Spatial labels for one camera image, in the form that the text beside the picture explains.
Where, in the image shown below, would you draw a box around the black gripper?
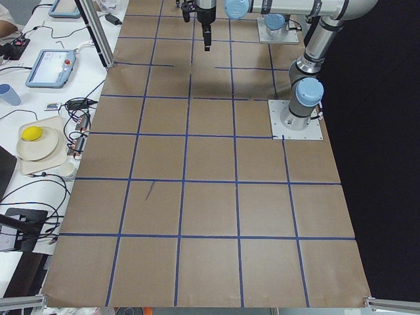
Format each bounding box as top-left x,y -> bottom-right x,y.
181,0 -> 217,52

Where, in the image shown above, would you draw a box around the person hand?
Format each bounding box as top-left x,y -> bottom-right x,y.
0,20 -> 18,38

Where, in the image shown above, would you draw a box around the black power adapter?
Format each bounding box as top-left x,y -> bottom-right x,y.
105,13 -> 122,26

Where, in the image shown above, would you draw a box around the blue teach pendant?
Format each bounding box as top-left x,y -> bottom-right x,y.
49,0 -> 81,18
25,49 -> 76,89

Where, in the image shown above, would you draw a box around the beige tray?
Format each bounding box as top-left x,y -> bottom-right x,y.
16,115 -> 67,175

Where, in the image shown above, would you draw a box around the beige plate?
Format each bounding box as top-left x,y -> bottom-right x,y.
16,127 -> 58,161

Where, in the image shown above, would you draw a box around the yellow lemon toy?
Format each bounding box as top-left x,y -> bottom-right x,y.
21,126 -> 43,141

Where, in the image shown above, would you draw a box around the light blue plastic cup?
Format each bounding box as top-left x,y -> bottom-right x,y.
0,83 -> 21,106

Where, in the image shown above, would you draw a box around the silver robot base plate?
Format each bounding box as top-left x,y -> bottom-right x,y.
268,100 -> 324,140

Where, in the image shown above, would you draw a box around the aluminium frame post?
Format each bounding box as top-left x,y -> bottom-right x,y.
74,0 -> 115,68

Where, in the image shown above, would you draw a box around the black camera mount box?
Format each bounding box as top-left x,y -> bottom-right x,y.
1,207 -> 48,252

